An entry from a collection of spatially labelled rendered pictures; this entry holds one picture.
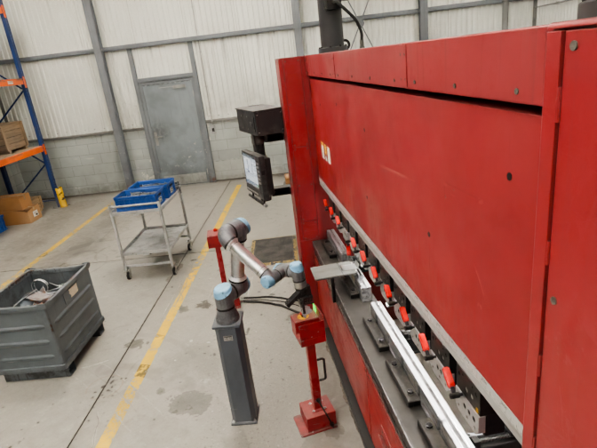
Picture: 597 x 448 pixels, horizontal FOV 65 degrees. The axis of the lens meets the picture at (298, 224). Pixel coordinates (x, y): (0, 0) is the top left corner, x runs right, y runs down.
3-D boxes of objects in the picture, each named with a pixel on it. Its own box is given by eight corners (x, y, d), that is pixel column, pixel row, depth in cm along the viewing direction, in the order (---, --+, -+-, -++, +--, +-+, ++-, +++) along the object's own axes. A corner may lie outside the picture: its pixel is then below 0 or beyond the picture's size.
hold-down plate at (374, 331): (362, 321, 261) (362, 316, 260) (372, 320, 261) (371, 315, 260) (379, 352, 232) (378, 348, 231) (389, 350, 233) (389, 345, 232)
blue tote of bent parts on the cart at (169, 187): (139, 194, 618) (137, 180, 612) (177, 190, 615) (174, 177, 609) (130, 202, 584) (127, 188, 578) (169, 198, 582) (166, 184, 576)
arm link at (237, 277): (223, 296, 305) (220, 220, 281) (238, 286, 316) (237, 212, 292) (237, 303, 299) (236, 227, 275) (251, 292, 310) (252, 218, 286)
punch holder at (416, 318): (410, 337, 191) (409, 301, 185) (430, 333, 191) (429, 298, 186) (425, 359, 176) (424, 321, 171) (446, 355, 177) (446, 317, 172)
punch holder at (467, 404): (455, 404, 153) (455, 362, 147) (480, 399, 154) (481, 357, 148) (478, 438, 139) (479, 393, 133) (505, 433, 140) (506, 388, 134)
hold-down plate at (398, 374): (386, 364, 223) (385, 359, 222) (396, 363, 224) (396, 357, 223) (408, 408, 195) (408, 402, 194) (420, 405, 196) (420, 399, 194)
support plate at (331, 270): (310, 268, 306) (310, 267, 306) (349, 262, 309) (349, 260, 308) (314, 280, 289) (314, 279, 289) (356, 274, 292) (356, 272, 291)
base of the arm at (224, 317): (214, 326, 293) (210, 312, 290) (218, 314, 307) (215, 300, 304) (237, 324, 292) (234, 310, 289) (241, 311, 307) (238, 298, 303)
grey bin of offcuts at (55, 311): (50, 332, 467) (27, 267, 443) (107, 327, 463) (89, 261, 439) (0, 386, 392) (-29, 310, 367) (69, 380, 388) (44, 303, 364)
